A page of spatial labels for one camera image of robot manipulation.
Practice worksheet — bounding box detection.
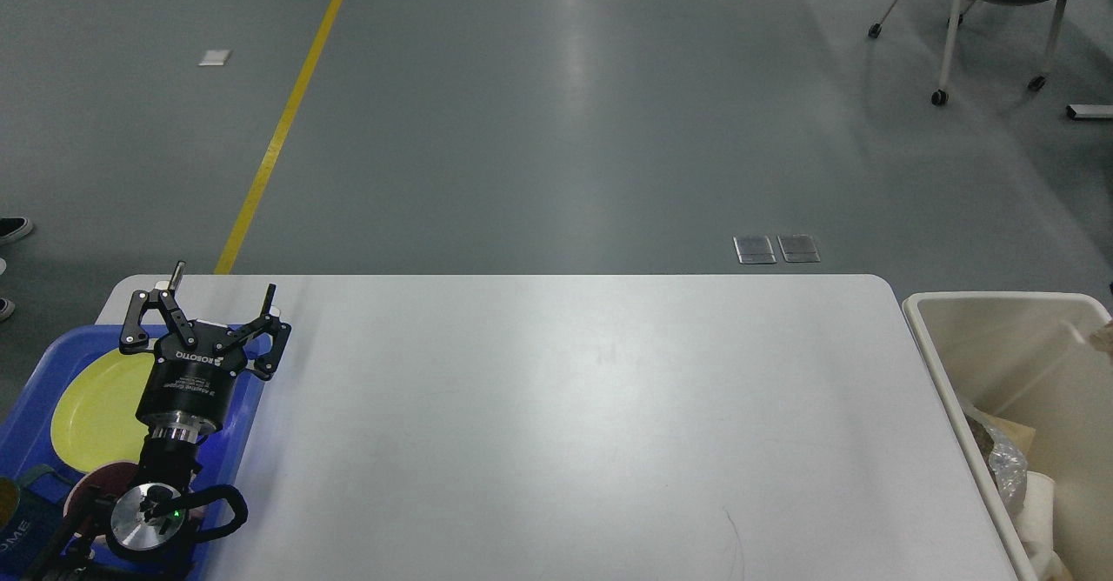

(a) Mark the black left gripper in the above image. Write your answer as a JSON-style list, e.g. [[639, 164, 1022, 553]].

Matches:
[[119, 260, 293, 439]]

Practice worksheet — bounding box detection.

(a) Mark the dark teal mug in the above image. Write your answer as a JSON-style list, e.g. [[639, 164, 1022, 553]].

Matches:
[[1, 464, 73, 580]]

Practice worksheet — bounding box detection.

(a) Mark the white bar on floor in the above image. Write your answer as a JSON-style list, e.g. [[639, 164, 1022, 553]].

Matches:
[[1065, 104, 1113, 121]]

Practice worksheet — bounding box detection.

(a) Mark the black and white shoe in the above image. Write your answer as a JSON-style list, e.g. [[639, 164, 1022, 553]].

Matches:
[[0, 298, 16, 321], [0, 217, 33, 245]]

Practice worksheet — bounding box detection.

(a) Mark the blue plastic tray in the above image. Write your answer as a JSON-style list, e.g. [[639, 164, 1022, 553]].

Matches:
[[1, 324, 265, 574]]

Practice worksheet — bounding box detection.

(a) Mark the brown paper bag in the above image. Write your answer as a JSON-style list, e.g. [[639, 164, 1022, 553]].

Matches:
[[985, 414, 1036, 457]]

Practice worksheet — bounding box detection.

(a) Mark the beige plastic bin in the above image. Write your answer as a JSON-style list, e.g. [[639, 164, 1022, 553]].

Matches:
[[903, 291, 1112, 580]]

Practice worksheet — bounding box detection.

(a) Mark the left metal floor plate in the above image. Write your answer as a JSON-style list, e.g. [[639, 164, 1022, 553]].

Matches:
[[733, 236, 778, 265]]

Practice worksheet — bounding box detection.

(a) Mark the metal floor plate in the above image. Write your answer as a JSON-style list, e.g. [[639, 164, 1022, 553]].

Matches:
[[733, 236, 778, 265], [776, 235, 823, 264]]

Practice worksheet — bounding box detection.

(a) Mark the right metal floor plate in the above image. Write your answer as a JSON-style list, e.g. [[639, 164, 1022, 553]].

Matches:
[[776, 235, 823, 264]]

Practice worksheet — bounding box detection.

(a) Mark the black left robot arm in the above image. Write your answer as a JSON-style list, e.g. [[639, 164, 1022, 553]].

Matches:
[[19, 263, 293, 580]]

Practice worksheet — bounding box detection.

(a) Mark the white paper cup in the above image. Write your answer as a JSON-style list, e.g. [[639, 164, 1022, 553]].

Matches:
[[1014, 471, 1055, 550]]

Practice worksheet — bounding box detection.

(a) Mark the white floor marker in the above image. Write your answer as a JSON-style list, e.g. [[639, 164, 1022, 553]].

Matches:
[[197, 49, 233, 67]]

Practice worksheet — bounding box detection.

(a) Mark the brown paper ball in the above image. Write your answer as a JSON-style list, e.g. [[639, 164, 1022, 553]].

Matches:
[[1089, 321, 1113, 360]]

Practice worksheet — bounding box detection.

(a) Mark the aluminium foil sheet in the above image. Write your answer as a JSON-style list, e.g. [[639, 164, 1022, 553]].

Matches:
[[959, 400, 1030, 518]]

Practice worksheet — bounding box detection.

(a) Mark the pink mug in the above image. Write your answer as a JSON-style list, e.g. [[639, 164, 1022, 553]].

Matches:
[[63, 460, 210, 557]]

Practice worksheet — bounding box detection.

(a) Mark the yellow plastic plate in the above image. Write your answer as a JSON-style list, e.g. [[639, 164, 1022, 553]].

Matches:
[[50, 349, 155, 473]]

